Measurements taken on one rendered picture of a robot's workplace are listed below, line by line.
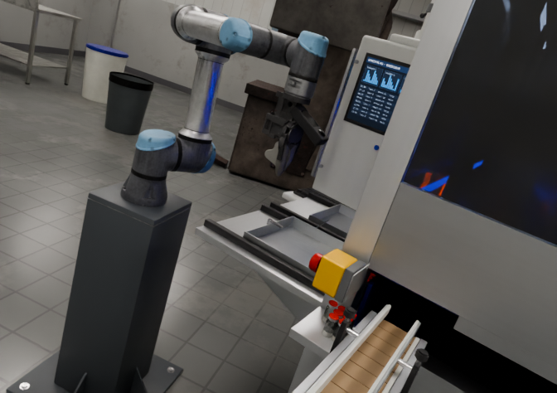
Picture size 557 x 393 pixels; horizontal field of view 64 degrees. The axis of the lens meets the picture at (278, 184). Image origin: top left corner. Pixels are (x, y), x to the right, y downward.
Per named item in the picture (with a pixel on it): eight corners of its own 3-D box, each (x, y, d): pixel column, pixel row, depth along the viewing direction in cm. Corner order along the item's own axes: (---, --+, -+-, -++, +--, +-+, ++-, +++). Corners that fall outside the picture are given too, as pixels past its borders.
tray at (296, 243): (388, 278, 125) (392, 267, 124) (353, 308, 102) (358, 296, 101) (289, 225, 140) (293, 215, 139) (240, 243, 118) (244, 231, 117)
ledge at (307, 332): (372, 347, 94) (375, 340, 93) (349, 376, 83) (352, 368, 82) (316, 313, 100) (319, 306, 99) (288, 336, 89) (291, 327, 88)
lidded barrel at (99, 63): (68, 93, 605) (76, 41, 585) (95, 93, 657) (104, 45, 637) (102, 105, 593) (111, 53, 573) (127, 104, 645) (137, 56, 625)
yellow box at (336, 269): (355, 293, 93) (366, 263, 91) (341, 303, 87) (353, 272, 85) (324, 275, 96) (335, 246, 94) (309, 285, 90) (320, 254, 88)
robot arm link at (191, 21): (160, -7, 136) (240, 7, 100) (191, 4, 142) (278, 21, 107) (152, 31, 139) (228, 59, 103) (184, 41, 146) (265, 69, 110)
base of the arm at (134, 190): (110, 194, 144) (116, 166, 142) (138, 184, 159) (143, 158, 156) (150, 211, 141) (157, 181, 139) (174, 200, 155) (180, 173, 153)
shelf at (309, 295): (423, 254, 158) (426, 249, 157) (351, 328, 98) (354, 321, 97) (311, 200, 179) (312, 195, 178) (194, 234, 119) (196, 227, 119)
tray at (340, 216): (423, 252, 153) (426, 244, 152) (402, 273, 131) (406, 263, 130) (337, 211, 168) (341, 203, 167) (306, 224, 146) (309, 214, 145)
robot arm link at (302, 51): (316, 36, 113) (337, 41, 107) (302, 78, 116) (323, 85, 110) (293, 26, 108) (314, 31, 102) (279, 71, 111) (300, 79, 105)
